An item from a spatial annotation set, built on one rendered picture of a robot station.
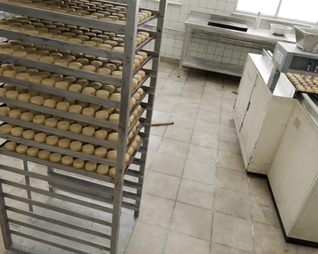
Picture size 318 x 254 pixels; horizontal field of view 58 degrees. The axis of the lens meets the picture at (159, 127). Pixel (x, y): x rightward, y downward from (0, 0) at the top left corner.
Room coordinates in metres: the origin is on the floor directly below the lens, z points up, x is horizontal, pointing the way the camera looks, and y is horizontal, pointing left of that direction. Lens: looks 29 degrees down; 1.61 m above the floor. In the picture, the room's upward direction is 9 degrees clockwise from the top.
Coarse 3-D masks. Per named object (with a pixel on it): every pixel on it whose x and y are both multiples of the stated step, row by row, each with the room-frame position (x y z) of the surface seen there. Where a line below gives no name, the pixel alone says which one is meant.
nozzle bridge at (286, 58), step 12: (276, 48) 2.41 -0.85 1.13; (288, 48) 2.23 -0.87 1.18; (276, 60) 2.31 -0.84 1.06; (288, 60) 2.13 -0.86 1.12; (300, 60) 2.21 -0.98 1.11; (312, 60) 2.20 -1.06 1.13; (276, 72) 2.23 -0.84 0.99; (288, 72) 2.16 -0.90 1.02; (300, 72) 2.16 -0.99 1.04; (312, 72) 2.17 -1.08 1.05; (276, 84) 2.23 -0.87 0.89
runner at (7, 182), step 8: (8, 184) 1.02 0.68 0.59; (16, 184) 1.02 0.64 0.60; (24, 184) 1.01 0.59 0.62; (40, 192) 1.00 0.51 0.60; (48, 192) 0.99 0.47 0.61; (64, 200) 0.98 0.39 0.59; (72, 200) 0.97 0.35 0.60; (80, 200) 0.97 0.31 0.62; (96, 208) 0.95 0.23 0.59; (104, 208) 0.95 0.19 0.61
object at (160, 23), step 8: (160, 0) 1.36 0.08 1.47; (160, 8) 1.36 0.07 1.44; (160, 24) 1.35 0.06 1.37; (160, 40) 1.35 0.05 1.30; (160, 48) 1.35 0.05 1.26; (152, 64) 1.36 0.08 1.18; (152, 80) 1.35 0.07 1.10; (152, 96) 1.35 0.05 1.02; (152, 112) 1.38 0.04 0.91; (144, 128) 1.36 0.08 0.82; (144, 144) 1.35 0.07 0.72; (144, 168) 1.36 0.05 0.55; (136, 216) 1.35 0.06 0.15
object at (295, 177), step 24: (312, 120) 1.77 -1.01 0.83; (288, 144) 1.95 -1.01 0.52; (312, 144) 1.64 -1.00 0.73; (288, 168) 1.80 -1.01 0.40; (312, 168) 1.51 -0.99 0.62; (288, 192) 1.66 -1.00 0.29; (312, 192) 1.43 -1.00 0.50; (288, 216) 1.52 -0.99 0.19; (312, 216) 1.42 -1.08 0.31; (288, 240) 1.46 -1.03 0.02; (312, 240) 1.42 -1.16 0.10
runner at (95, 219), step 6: (12, 198) 1.02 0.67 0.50; (18, 198) 1.02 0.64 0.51; (24, 198) 1.01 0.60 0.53; (36, 204) 1.00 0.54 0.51; (42, 204) 1.00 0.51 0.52; (48, 204) 1.02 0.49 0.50; (54, 210) 0.99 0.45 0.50; (60, 210) 0.98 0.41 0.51; (66, 210) 0.98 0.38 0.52; (78, 216) 0.97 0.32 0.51; (84, 216) 0.96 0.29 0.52; (90, 216) 0.96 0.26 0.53; (96, 222) 0.95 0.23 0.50; (102, 222) 0.95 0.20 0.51; (108, 222) 0.94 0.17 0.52
